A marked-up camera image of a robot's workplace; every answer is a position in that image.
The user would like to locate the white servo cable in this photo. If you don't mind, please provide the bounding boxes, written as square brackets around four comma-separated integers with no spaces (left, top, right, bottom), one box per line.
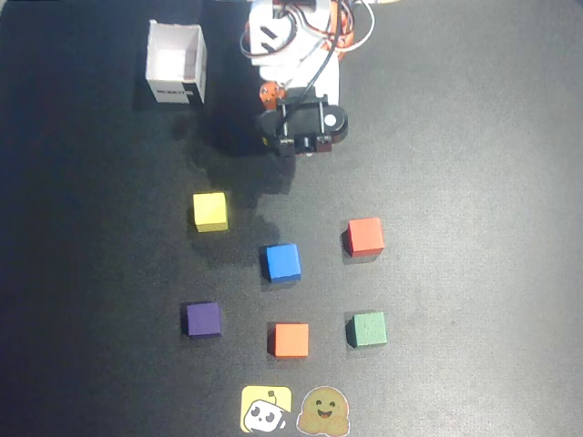
[291,0,376,54]

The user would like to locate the red cube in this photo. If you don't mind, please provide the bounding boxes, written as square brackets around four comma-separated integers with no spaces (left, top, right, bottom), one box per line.
[342,217,386,259]

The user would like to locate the white cardboard box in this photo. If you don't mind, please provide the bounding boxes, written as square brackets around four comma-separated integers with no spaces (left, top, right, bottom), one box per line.
[145,19,209,107]

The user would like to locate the blue cube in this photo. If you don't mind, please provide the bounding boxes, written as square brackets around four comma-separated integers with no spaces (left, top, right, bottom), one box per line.
[259,243,302,284]

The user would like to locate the purple cube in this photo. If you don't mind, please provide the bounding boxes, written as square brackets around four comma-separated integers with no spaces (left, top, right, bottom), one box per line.
[181,301,223,339]

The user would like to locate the yellow cube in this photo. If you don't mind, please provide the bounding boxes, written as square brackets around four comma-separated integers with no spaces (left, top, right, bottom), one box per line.
[192,191,229,234]

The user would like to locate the black camera cable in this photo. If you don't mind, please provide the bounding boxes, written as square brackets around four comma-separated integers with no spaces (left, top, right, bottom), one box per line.
[284,0,352,115]

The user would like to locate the black table mat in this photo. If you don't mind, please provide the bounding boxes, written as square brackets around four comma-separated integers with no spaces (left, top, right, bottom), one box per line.
[0,0,583,437]

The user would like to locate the yellow robot sticker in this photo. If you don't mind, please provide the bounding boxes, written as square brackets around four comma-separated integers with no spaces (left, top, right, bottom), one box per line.
[240,385,293,434]

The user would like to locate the green cube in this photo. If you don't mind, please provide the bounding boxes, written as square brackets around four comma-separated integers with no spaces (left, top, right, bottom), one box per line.
[345,311,389,349]

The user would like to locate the hugging face sticker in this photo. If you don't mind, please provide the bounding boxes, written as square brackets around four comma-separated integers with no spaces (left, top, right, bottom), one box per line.
[295,385,352,436]

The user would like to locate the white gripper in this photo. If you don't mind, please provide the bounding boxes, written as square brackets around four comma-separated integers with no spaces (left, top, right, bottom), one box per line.
[258,47,342,113]

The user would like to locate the orange cube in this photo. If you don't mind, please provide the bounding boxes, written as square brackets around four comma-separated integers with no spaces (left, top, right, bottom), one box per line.
[267,322,311,359]

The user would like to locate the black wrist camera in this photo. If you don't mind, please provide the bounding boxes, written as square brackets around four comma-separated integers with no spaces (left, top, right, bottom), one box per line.
[255,87,351,159]

